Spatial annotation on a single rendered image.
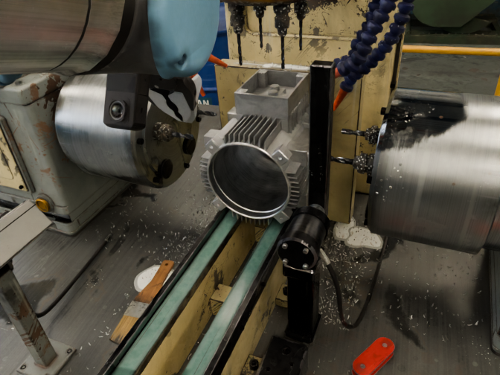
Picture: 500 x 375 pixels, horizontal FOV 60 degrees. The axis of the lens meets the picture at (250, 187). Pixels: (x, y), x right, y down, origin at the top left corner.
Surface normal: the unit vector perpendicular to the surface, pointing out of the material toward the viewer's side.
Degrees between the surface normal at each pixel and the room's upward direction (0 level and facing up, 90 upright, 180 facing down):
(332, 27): 90
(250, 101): 90
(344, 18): 90
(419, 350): 0
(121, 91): 60
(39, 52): 133
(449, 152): 47
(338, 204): 90
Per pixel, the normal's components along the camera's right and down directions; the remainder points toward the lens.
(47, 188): -0.39, 0.55
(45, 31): 0.79, 0.59
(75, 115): -0.37, 0.04
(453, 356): -0.06, -0.82
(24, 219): 0.66, -0.39
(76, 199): 0.92, 0.18
